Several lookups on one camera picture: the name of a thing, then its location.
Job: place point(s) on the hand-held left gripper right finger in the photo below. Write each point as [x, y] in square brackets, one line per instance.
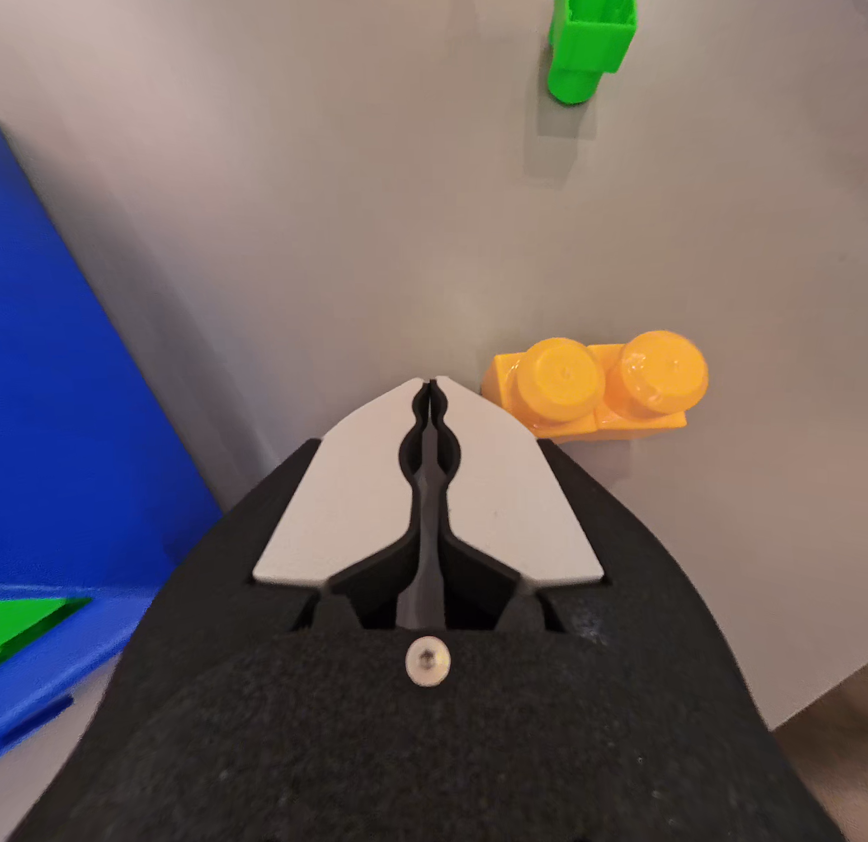
[516, 503]

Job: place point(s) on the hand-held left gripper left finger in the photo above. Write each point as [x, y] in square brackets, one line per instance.
[346, 503]

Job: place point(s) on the yellow toy block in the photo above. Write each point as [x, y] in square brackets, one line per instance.
[549, 388]
[658, 378]

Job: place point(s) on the blue plastic bin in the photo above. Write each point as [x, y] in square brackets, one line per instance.
[82, 449]

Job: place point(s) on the green double toy block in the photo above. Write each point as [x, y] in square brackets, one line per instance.
[594, 28]

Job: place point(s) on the pile of colourful toy blocks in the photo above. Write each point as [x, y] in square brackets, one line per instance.
[34, 622]

